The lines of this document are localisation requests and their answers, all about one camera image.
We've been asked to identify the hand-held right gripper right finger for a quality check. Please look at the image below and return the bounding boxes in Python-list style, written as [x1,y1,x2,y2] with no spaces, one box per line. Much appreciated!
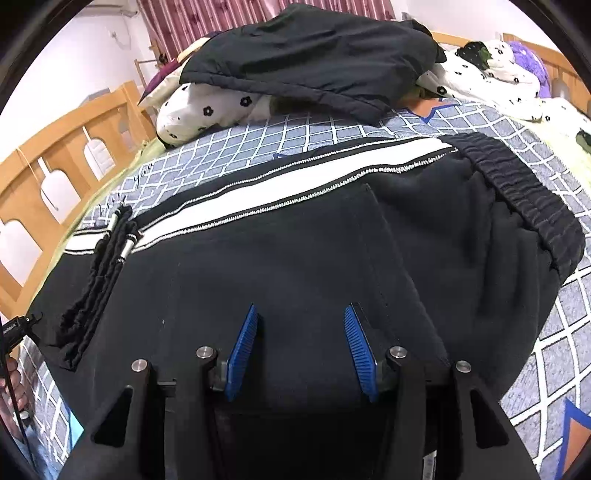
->
[344,302,541,480]

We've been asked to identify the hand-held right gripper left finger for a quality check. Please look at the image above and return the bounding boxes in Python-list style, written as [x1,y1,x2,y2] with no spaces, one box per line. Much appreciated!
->
[60,302,262,480]

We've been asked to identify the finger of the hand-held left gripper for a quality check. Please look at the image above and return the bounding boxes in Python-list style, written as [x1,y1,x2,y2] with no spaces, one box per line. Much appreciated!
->
[18,312,44,337]

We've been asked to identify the black pants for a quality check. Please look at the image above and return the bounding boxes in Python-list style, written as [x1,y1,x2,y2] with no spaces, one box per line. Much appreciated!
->
[30,133,586,411]

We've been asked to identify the person's left hand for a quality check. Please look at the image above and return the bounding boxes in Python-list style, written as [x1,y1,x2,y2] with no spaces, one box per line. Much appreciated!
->
[0,354,32,416]

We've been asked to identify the grey grid star blanket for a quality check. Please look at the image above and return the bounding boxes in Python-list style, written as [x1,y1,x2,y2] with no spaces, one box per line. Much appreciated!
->
[18,99,591,480]

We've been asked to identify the white floral quilt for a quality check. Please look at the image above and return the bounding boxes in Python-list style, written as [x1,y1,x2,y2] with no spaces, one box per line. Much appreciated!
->
[156,39,555,148]

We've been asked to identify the purple patchwork pillow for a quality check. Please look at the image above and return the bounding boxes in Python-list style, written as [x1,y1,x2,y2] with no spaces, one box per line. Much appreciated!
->
[139,37,208,107]

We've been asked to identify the wooden coat rack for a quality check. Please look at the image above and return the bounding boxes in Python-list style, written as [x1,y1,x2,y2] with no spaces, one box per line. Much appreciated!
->
[134,41,169,79]

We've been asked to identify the black jacket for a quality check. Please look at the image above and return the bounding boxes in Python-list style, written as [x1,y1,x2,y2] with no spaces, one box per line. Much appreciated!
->
[178,4,446,124]

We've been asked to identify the white floral pillow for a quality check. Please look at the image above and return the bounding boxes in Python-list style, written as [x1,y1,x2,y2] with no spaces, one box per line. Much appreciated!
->
[573,99,591,153]

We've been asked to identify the purple plush toy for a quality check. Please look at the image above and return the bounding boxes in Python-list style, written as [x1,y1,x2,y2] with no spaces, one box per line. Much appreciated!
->
[505,41,552,100]

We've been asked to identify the maroon floral curtain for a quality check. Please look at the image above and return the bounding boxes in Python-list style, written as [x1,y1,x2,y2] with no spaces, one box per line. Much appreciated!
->
[139,0,402,61]

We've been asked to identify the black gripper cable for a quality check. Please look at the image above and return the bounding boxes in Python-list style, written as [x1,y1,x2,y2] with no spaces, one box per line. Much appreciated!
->
[0,337,40,467]

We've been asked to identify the white charging cable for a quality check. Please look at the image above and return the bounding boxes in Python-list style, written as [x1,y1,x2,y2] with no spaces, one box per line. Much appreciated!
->
[16,148,61,213]

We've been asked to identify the wooden bed frame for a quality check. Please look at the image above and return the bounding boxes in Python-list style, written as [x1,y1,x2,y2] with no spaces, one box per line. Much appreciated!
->
[0,32,591,315]

